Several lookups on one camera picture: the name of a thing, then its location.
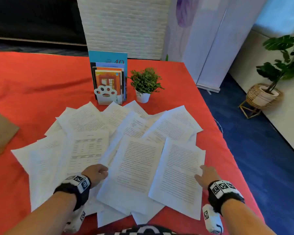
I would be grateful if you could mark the person's right hand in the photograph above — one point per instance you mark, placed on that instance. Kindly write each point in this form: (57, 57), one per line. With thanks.
(209, 176)

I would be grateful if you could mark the person's left hand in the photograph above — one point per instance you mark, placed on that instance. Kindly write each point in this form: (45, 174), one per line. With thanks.
(96, 173)

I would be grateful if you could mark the many printed white papers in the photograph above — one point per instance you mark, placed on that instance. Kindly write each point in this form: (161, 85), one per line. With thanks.
(134, 163)

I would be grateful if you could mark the person's right forearm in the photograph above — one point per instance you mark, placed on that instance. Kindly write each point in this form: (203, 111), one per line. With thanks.
(244, 220)

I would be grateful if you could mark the person's left forearm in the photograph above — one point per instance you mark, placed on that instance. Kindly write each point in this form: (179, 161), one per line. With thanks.
(44, 215)

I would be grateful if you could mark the black right wristband with markers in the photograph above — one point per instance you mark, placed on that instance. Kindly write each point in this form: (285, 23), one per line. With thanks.
(220, 198)

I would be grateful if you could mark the black wristband with markers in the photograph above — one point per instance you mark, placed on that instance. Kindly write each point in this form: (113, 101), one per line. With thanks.
(76, 190)
(220, 198)

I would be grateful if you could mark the black left wristband with markers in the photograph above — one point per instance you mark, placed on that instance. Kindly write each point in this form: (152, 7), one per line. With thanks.
(76, 190)

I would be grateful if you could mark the white paw-shaped bookend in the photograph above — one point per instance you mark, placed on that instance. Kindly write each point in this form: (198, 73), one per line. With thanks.
(102, 101)

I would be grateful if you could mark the black and white shirt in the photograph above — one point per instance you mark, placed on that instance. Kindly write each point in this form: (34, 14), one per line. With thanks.
(142, 230)

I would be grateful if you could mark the orange house picture book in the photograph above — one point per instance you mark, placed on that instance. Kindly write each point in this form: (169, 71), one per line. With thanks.
(105, 79)

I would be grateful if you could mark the brown cardboard sheet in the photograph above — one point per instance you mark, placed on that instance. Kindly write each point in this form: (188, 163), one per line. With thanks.
(0, 134)

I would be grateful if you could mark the small green plant white pot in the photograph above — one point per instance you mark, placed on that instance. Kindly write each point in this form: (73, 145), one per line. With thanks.
(144, 80)

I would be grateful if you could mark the plain orange book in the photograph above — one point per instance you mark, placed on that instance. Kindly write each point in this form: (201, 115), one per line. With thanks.
(107, 68)

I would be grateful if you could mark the red tablecloth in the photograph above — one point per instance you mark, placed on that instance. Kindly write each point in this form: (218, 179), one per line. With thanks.
(39, 83)

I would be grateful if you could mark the plain white roll-up banner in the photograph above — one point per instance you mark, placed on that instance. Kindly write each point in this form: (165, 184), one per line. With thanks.
(222, 46)

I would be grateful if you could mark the white brick pattern panel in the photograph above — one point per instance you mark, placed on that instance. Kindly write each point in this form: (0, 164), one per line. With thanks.
(125, 26)

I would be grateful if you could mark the large leafy plant white pot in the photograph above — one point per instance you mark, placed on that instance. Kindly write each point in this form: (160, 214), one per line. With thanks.
(279, 42)

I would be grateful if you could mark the black furniture piece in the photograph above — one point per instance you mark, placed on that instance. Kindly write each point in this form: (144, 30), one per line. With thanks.
(39, 17)

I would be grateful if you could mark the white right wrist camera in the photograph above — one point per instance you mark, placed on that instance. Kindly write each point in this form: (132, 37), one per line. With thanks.
(211, 220)

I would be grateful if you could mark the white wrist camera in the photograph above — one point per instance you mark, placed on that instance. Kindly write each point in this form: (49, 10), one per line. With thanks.
(74, 221)
(211, 220)

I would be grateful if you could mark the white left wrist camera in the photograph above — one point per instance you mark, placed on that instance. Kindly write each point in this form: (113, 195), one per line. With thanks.
(74, 221)

